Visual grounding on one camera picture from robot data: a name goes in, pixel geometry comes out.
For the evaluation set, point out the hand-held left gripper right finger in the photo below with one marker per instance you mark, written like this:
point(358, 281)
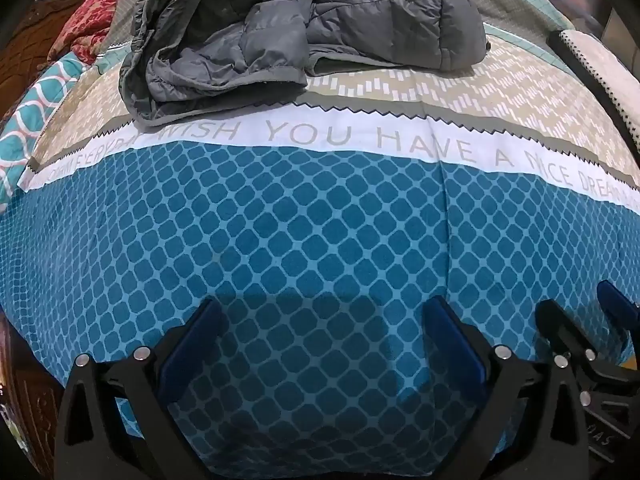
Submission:
point(452, 345)

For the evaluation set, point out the teal beige patterned bed cover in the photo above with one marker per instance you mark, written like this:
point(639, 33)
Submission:
point(300, 235)

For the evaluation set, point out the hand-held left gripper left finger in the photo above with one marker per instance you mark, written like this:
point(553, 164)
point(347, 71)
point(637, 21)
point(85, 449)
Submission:
point(192, 341)

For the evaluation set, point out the grey down jacket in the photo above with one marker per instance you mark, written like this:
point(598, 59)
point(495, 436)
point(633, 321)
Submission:
point(350, 20)

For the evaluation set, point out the teal white patterned pillow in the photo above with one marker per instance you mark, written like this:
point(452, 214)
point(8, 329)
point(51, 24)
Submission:
point(30, 125)

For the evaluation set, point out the red floral quilt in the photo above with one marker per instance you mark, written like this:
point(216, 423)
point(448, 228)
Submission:
point(95, 15)

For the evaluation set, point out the carved wooden headboard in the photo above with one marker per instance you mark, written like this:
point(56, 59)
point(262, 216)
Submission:
point(30, 45)

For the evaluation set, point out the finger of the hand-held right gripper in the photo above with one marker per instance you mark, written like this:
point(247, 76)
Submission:
point(557, 322)
point(612, 302)

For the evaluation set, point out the white dotted cushion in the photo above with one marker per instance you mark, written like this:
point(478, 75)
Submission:
point(605, 70)

